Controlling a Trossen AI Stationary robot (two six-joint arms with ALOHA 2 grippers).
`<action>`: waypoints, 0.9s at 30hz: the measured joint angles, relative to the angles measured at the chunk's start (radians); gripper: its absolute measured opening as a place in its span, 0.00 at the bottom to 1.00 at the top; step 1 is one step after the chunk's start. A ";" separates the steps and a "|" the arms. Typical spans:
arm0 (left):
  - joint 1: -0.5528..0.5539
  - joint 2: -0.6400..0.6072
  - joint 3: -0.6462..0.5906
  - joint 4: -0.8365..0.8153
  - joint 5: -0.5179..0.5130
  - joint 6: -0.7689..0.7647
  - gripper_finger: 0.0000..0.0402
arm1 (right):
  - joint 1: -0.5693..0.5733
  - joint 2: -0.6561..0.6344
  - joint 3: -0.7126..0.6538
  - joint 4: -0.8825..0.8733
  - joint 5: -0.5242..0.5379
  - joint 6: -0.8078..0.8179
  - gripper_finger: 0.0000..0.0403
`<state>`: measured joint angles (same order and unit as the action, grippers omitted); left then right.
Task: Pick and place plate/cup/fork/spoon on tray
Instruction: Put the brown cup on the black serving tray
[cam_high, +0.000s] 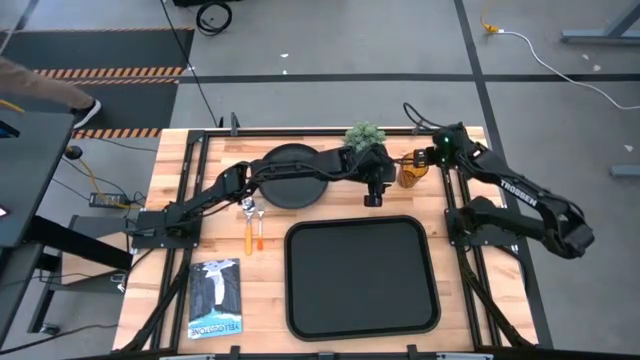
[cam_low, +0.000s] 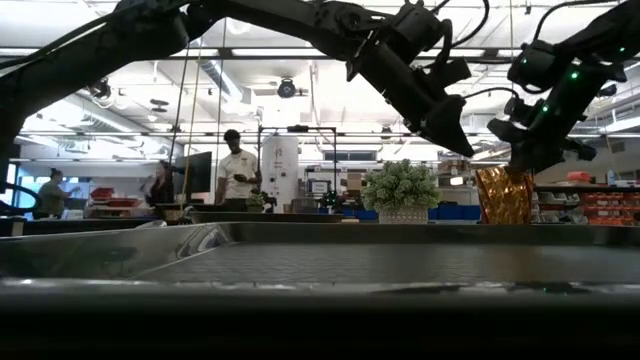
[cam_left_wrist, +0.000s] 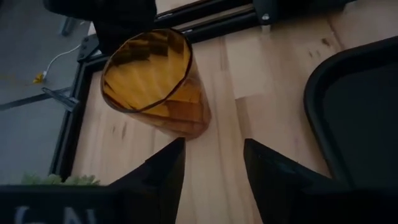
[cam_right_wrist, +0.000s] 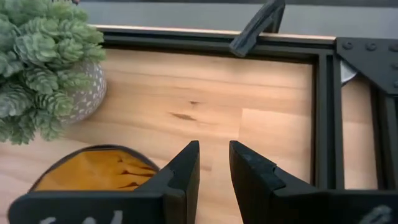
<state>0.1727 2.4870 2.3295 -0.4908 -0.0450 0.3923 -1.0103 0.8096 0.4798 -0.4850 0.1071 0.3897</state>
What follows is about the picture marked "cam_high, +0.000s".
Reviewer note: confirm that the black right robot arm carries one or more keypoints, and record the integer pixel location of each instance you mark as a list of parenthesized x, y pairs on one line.
[(520, 192)]

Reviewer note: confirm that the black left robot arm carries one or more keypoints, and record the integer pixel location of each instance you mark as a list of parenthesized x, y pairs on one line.
[(210, 192)]

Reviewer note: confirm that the black round plate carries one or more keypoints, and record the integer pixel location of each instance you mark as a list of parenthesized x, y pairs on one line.
[(292, 192)]

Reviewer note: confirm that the black frame clamp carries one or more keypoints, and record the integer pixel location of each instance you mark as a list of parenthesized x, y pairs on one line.
[(412, 351), (233, 352)]

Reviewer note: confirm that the Yellowstone waterfall booklet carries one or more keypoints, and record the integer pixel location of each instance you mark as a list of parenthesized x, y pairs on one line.
[(215, 300)]

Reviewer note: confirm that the black rectangular tray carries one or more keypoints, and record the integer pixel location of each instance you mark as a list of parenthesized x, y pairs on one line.
[(360, 280)]

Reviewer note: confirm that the person's shoe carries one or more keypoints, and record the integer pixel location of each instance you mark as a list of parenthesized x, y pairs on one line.
[(89, 112)]

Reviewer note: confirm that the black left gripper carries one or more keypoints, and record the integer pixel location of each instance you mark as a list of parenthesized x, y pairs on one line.
[(377, 170)]

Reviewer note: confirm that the grey metal table leg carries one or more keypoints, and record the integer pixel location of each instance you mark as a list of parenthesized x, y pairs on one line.
[(600, 36)]

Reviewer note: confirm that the black power adapter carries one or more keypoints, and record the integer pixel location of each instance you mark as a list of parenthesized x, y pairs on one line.
[(106, 200)]

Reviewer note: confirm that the person's leg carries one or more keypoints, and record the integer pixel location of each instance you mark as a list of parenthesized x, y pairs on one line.
[(35, 85)]

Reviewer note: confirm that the amber translucent cup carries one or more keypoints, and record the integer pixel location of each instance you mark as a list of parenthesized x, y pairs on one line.
[(410, 179)]

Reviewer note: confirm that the black metal table frame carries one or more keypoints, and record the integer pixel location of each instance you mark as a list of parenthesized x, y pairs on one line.
[(280, 132)]

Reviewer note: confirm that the small green artificial plant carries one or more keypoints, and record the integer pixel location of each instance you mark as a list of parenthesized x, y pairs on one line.
[(365, 134)]

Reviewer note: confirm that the grey metal foot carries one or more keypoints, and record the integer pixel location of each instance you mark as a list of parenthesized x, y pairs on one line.
[(625, 171)]

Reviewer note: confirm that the black device blue screen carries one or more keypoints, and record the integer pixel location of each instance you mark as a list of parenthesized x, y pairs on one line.
[(7, 131)]

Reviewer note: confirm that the black desk leg frame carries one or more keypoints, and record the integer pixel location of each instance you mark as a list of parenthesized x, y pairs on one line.
[(80, 242)]

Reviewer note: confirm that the black hazard-striped floor mat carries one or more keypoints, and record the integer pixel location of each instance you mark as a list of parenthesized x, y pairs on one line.
[(100, 50), (130, 107)]

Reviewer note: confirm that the black desk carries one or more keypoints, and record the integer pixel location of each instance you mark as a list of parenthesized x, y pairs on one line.
[(30, 175)]

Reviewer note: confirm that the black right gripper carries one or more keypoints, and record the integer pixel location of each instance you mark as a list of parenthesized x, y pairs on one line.
[(425, 157)]

